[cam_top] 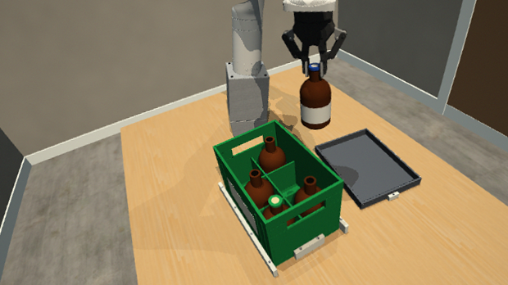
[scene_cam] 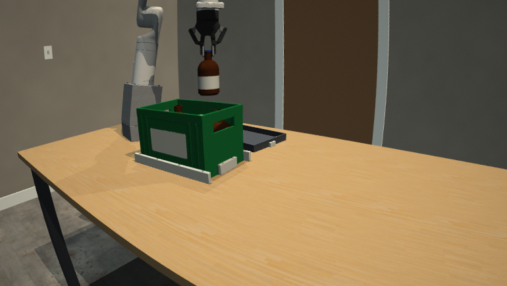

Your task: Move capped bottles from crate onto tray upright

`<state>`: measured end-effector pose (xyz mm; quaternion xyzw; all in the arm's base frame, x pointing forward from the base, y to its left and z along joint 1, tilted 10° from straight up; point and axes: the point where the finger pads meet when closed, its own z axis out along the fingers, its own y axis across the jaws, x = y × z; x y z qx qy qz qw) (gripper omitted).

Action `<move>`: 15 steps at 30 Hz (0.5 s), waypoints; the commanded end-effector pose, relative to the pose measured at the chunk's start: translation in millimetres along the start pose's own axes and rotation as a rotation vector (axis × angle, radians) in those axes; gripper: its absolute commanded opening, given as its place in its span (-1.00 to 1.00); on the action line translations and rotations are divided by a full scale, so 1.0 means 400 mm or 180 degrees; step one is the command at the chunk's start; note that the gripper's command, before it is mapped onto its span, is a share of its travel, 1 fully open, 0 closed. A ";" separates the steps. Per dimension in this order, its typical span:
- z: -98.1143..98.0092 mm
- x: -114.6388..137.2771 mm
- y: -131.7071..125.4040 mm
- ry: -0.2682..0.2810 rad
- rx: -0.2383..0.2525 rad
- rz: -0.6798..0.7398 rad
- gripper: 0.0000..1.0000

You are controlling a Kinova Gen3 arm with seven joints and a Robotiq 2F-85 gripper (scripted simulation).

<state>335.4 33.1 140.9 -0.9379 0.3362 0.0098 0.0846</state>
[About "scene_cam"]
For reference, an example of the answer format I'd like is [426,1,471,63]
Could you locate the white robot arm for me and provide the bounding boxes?
[132,0,224,86]

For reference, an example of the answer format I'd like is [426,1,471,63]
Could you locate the brown glass bottle with blue cap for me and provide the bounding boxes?
[198,50,219,96]

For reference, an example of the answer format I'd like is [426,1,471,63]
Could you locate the green plastic crate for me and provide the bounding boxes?
[138,99,244,178]

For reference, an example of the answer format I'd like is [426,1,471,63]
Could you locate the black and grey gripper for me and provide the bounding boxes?
[189,10,227,57]

